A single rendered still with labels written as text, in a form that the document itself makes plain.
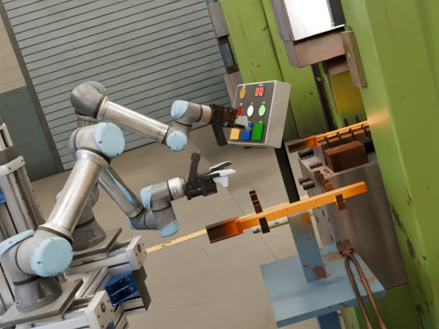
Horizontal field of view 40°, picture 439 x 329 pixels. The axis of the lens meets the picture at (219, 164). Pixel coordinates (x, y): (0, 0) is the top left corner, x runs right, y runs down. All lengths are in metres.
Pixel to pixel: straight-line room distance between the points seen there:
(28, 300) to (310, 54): 1.22
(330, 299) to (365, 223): 0.47
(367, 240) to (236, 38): 5.08
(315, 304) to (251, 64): 5.48
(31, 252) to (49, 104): 8.31
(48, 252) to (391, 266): 1.13
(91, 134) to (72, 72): 8.07
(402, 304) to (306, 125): 4.96
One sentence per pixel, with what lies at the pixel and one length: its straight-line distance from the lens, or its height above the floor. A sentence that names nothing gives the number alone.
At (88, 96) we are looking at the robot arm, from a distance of 2.37.
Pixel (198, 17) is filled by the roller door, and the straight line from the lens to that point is 10.10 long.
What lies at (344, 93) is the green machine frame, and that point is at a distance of 2.42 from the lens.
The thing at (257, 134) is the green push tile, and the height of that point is 1.00.
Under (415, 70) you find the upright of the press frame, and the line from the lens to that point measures 1.78.
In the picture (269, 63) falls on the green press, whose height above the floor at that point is 0.93.
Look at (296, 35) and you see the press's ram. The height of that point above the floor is 1.38.
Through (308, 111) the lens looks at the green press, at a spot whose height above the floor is 0.28.
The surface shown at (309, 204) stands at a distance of 1.64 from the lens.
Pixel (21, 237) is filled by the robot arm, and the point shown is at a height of 1.05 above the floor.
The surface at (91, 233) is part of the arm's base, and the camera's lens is 2.47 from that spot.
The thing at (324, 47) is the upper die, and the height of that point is 1.31.
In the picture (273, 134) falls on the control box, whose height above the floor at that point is 0.99.
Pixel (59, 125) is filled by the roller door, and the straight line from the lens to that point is 10.17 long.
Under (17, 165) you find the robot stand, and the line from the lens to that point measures 2.26.
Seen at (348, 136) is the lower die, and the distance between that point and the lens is 2.17.
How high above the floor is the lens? 1.48
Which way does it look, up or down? 12 degrees down
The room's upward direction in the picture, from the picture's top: 17 degrees counter-clockwise
